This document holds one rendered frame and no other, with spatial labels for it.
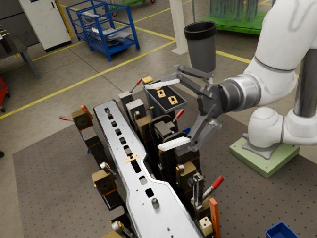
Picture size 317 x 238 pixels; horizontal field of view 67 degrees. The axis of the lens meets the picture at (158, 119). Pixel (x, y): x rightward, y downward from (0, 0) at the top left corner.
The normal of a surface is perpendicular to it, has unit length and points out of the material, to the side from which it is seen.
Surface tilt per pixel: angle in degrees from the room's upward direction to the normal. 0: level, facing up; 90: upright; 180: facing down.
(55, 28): 90
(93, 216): 0
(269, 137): 91
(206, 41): 93
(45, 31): 90
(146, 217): 0
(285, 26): 76
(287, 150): 2
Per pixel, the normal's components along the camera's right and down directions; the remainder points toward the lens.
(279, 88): 0.32, 0.58
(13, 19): 0.53, 0.42
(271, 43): -0.77, 0.38
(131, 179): -0.20, -0.78
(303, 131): -0.36, 0.60
